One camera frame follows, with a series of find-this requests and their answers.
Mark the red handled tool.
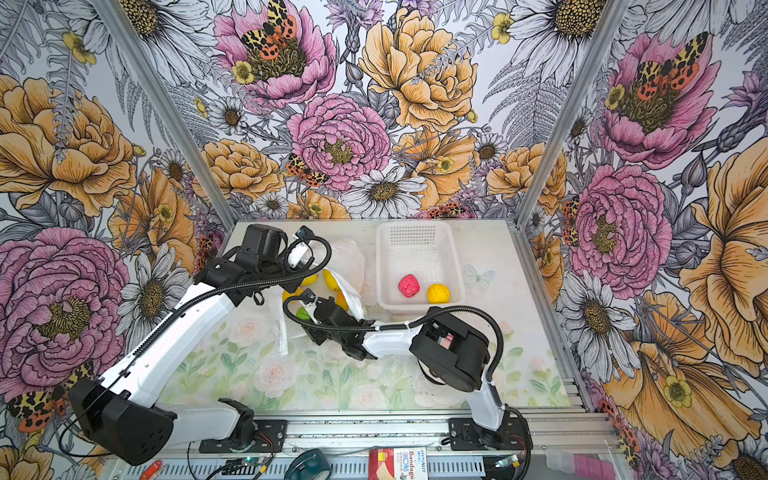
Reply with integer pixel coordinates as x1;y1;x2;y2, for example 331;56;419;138
139;460;165;480

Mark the cartoon boy plush doll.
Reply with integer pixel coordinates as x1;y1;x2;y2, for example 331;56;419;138
439;334;454;350

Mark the pink item in clear box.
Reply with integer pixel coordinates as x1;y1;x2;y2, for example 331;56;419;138
545;450;617;480

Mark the yellow toy fruit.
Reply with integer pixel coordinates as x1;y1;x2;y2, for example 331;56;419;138
427;284;451;304

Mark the pink toy fruit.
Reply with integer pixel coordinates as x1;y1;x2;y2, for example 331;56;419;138
397;274;421;298

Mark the red bandage box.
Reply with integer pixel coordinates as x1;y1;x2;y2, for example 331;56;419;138
368;447;428;480

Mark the translucent white plastic bag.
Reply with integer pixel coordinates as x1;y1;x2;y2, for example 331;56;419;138
282;240;373;361

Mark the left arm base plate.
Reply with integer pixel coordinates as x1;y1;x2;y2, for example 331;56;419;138
198;419;288;454

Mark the green toy fruit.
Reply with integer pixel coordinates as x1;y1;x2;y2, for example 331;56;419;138
296;307;311;321

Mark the yellow toy banana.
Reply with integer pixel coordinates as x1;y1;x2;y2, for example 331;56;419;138
301;274;318;287
323;269;341;293

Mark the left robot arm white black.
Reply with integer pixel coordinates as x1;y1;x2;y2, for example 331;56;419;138
69;224;332;466

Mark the white plastic mesh basket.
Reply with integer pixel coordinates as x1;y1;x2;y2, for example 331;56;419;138
375;220;466;314

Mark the orange toy fruit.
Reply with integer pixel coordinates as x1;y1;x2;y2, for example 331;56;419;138
335;292;349;310

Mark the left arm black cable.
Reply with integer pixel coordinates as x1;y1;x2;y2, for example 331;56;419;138
56;235;333;460

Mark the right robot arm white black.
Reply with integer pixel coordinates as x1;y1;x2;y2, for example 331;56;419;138
282;290;508;449

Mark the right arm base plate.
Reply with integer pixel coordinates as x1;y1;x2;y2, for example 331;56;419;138
447;418;533;451

